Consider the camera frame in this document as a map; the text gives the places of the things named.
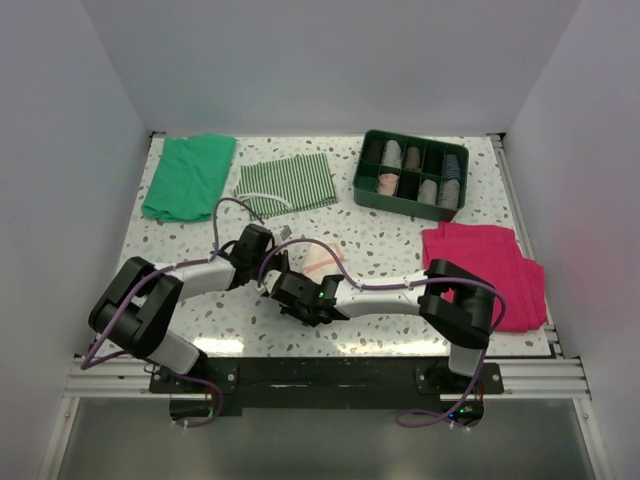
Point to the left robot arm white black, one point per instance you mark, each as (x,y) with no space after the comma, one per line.
(136,309)

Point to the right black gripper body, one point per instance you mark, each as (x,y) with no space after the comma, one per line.
(300,314)

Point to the green folded cloth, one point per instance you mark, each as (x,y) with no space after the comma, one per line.
(190,178)

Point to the aluminium frame rail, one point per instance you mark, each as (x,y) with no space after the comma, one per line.
(553,377)

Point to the pink folded cloth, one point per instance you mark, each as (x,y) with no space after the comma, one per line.
(492,253)

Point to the pink rolled underwear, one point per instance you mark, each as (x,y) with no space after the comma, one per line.
(387,184)

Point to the brown rolled sock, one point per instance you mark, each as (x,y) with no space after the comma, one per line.
(412,159)

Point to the grey striped rolled sock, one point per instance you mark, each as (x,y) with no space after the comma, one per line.
(449,195)

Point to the blue striped rolled sock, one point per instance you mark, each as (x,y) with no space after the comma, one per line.
(452,170)

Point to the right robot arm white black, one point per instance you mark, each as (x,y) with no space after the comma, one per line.
(456,303)

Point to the beige grey rolled sock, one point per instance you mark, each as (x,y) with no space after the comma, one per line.
(428,192)

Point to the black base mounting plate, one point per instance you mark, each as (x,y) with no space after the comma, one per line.
(235,384)

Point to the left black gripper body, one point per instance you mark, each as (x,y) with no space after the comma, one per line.
(270,259)

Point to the green white striped underwear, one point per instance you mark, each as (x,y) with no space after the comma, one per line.
(289,185)

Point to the green divided storage tray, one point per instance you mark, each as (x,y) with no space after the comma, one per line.
(405,202)

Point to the white pink-trimmed underwear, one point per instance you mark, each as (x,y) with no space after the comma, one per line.
(318,262)

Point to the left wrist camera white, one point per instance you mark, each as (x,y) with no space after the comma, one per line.
(283,234)

